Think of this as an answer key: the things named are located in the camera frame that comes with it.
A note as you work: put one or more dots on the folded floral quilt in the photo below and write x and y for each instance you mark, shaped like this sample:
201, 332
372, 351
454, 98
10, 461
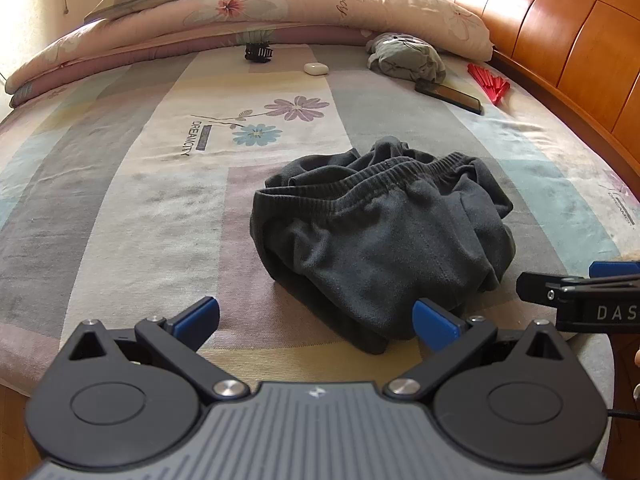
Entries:
300, 5

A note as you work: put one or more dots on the black hair claw clip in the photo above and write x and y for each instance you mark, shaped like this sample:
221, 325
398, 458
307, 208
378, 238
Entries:
258, 53

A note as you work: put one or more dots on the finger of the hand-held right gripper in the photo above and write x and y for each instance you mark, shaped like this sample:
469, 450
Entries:
615, 268
537, 287

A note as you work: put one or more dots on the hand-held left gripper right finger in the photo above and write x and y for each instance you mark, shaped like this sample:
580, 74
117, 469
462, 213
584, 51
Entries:
435, 325

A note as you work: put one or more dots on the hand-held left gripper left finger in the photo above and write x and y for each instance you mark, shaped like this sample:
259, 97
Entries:
200, 317

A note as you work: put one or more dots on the red folding fan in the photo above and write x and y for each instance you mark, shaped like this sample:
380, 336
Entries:
487, 82

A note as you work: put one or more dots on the wooden headboard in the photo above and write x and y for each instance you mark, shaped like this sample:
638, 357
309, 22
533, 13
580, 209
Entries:
550, 20

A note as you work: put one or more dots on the crumpled grey garment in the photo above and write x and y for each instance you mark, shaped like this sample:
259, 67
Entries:
405, 57

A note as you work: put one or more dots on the white earbuds case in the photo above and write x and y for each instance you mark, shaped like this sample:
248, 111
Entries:
314, 68

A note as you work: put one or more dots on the black smartphone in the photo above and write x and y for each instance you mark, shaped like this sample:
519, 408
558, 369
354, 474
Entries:
450, 96

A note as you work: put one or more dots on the dark grey pants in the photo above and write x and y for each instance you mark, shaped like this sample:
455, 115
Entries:
390, 240

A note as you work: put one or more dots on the bed with patchwork sheet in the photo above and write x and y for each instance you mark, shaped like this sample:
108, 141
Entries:
150, 210

